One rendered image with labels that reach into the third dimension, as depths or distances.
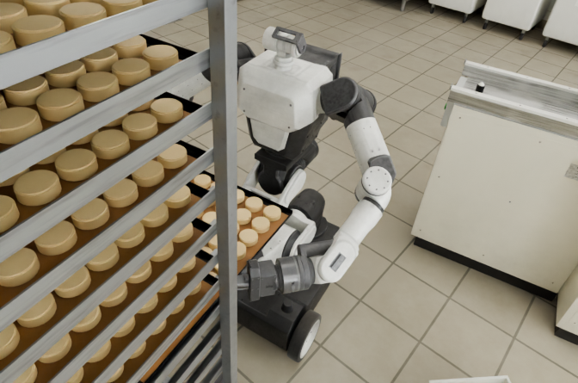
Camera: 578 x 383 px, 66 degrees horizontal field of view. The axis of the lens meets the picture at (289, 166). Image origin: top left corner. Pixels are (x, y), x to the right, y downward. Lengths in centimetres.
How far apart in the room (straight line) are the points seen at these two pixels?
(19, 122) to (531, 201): 191
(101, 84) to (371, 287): 179
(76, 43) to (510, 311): 216
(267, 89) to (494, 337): 149
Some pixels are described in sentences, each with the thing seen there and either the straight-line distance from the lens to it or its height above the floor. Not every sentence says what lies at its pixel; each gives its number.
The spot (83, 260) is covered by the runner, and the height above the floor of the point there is 123.
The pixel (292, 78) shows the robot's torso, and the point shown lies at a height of 110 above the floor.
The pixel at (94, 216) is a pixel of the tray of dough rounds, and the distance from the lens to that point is 69.
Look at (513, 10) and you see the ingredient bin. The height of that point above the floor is 29.
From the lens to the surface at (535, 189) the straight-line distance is 209.
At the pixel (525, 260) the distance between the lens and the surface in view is 233.
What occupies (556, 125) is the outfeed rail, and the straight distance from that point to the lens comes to 195.
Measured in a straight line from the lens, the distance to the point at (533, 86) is 221.
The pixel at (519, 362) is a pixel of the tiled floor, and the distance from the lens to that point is 223.
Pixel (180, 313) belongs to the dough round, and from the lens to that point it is 102.
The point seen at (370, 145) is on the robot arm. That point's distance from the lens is 124.
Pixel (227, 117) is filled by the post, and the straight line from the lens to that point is 73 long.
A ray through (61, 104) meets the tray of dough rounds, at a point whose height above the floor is 142.
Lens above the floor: 170
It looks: 38 degrees down
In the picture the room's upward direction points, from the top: 5 degrees clockwise
